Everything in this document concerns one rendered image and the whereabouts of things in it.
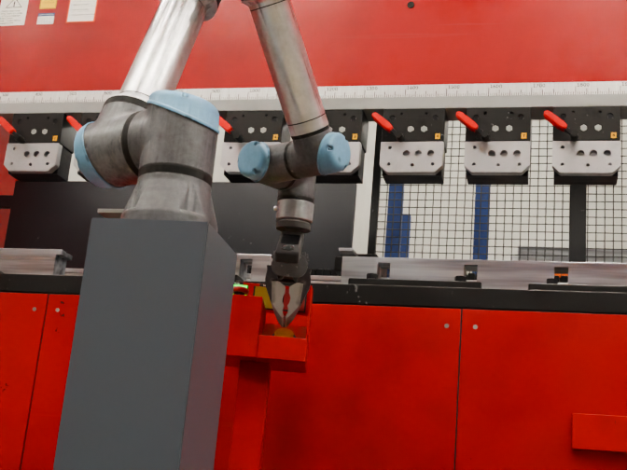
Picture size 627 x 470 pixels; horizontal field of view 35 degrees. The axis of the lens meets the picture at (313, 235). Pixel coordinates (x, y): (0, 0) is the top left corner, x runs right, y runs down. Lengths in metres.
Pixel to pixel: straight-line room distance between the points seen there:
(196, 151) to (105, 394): 0.39
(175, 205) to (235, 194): 1.55
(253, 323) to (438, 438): 0.47
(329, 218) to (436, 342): 0.90
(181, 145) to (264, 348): 0.53
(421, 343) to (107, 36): 1.21
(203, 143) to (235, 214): 1.47
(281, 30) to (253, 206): 1.25
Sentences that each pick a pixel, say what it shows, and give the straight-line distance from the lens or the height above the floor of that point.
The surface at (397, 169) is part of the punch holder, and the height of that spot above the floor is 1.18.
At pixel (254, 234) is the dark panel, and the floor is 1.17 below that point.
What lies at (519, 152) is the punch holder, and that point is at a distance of 2.34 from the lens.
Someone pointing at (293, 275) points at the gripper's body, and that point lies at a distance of 1.95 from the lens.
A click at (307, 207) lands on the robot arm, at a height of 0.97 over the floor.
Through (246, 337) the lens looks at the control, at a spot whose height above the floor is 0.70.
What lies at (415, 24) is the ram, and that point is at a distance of 2.50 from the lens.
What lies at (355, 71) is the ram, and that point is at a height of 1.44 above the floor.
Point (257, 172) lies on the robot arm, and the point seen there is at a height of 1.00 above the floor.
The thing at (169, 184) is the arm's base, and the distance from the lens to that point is 1.49.
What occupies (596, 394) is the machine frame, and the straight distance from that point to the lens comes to 2.08.
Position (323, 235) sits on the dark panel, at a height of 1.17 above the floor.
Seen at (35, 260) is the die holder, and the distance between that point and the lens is 2.59.
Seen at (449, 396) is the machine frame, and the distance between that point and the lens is 2.09.
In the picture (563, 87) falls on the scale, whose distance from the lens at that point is 2.39.
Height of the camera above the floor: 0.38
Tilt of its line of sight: 16 degrees up
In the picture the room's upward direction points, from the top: 5 degrees clockwise
